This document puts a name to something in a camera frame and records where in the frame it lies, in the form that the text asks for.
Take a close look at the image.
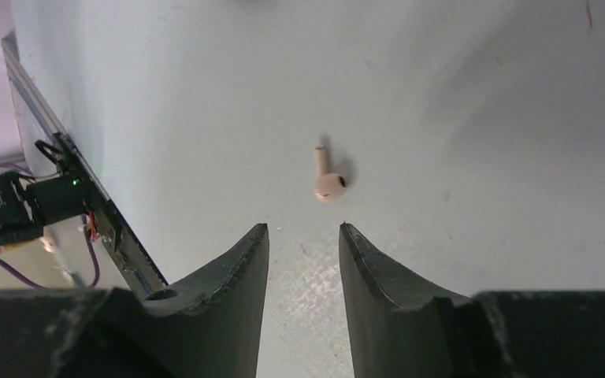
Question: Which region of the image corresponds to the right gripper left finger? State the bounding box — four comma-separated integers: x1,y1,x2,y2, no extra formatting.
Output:
0,224,269,377

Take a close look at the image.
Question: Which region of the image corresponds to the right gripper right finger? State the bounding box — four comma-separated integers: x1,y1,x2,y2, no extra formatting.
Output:
339,223,605,377

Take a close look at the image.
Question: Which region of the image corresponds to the white earbud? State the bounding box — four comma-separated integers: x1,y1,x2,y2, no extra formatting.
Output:
314,146,347,203

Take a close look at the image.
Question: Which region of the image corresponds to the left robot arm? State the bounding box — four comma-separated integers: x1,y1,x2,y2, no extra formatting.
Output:
0,172,87,247

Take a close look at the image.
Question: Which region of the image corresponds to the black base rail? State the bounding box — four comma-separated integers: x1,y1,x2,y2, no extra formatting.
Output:
28,132,168,298

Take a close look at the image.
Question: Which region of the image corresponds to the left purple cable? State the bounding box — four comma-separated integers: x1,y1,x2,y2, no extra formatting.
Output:
0,213,101,290

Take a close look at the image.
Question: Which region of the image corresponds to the aluminium frame rail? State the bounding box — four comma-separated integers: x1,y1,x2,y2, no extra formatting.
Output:
1,31,69,176

